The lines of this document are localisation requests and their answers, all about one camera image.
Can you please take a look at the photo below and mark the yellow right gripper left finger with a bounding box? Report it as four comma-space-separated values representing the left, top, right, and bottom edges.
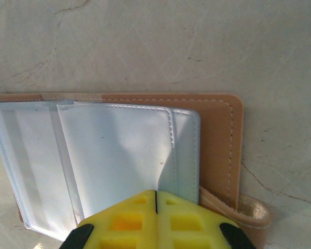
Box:
59, 189, 158, 249

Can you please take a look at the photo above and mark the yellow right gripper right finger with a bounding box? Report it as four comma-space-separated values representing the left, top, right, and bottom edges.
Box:
157, 190, 257, 249

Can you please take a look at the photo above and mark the tan leather card holder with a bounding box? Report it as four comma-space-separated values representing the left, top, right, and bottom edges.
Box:
0, 92, 273, 249

